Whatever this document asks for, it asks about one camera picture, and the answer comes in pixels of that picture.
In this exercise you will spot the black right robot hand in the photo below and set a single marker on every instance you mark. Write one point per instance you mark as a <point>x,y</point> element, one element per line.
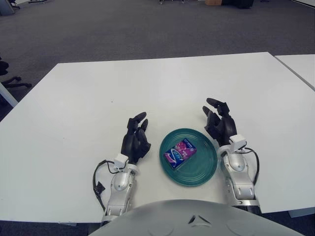
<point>222,127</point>

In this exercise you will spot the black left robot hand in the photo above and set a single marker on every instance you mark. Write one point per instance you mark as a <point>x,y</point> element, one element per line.
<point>134,145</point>

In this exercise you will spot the blue gum box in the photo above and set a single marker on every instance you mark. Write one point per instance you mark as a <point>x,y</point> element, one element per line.
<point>179,153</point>

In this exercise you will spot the teal round plate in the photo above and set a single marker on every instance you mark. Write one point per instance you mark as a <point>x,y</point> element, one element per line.
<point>197,172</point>

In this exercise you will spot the grey robot torso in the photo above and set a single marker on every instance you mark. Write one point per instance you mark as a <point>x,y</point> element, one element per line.
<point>197,221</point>

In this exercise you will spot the white side table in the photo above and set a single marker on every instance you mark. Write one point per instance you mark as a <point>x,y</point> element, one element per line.
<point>300,68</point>

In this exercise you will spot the black background furniture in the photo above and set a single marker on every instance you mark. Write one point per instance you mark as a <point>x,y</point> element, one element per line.
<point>238,3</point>

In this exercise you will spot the brown cardboard box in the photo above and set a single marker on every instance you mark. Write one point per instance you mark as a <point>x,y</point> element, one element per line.
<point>213,2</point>

